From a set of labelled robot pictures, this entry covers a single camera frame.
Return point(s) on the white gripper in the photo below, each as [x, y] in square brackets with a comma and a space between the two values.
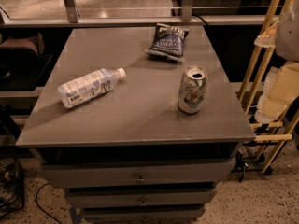
[289, 37]

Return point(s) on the white 7up soda can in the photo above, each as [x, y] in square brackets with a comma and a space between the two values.
[192, 89]

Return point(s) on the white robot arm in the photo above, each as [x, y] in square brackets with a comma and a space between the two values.
[283, 35]

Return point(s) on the blue chip bag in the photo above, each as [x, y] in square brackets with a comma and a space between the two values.
[168, 42]

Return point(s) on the top grey drawer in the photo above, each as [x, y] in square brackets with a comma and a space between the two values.
[138, 173]

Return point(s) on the grey drawer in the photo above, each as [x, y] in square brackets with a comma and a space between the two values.
[138, 173]
[143, 214]
[140, 198]

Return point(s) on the grey drawer cabinet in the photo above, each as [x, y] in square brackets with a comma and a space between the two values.
[139, 120]

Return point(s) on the bottom grey drawer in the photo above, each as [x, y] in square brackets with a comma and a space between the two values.
[143, 214]

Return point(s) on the clear plastic water bottle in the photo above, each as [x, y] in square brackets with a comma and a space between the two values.
[81, 90]

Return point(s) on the middle grey drawer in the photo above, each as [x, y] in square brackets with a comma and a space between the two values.
[140, 198]

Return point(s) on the dark chair at left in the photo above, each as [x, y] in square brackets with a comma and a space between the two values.
[23, 63]

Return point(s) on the wooden rack frame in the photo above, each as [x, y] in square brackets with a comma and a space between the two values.
[269, 138]

